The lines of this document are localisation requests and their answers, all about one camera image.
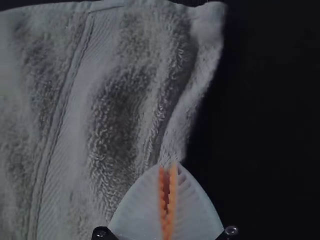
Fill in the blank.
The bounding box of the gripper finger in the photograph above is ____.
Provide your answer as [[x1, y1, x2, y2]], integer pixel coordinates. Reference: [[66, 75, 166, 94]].
[[91, 165, 171, 240], [168, 161, 239, 240]]

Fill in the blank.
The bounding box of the pale towel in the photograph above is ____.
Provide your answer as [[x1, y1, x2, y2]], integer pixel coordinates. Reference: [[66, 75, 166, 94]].
[[0, 0, 229, 240]]

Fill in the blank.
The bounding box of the black mat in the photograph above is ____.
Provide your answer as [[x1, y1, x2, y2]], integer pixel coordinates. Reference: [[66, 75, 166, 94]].
[[0, 0, 320, 240]]

